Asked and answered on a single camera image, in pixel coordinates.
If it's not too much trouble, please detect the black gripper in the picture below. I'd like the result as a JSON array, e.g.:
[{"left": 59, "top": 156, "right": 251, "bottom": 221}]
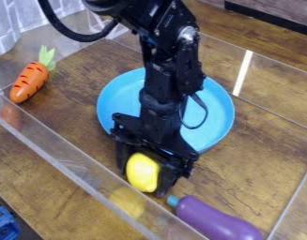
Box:
[{"left": 111, "top": 89, "right": 199, "bottom": 197}]

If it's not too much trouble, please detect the yellow toy lemon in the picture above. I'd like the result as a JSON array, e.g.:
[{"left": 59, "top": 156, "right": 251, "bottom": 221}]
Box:
[{"left": 126, "top": 153, "right": 160, "bottom": 192}]

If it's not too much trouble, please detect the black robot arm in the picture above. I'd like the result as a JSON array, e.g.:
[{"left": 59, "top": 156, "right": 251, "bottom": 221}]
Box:
[{"left": 83, "top": 0, "right": 206, "bottom": 197}]

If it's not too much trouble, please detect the blue round tray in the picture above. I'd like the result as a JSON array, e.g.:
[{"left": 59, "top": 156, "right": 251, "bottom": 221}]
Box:
[{"left": 96, "top": 67, "right": 235, "bottom": 153}]

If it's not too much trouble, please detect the purple toy eggplant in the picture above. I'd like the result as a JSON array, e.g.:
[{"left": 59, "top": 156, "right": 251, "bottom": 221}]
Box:
[{"left": 167, "top": 195, "right": 263, "bottom": 240}]

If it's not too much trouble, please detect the orange toy carrot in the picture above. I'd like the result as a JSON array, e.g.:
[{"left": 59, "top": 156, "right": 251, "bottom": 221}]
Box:
[{"left": 11, "top": 45, "right": 56, "bottom": 103}]

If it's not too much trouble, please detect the blue object at corner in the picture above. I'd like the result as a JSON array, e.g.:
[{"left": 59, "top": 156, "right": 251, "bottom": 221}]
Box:
[{"left": 0, "top": 206, "right": 21, "bottom": 240}]

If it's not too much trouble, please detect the clear acrylic enclosure wall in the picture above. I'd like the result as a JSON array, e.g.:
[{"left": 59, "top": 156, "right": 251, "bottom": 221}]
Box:
[{"left": 0, "top": 0, "right": 307, "bottom": 240}]

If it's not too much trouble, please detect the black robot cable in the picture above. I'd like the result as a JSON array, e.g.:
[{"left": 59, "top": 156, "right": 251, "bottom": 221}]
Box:
[{"left": 36, "top": 0, "right": 210, "bottom": 130}]

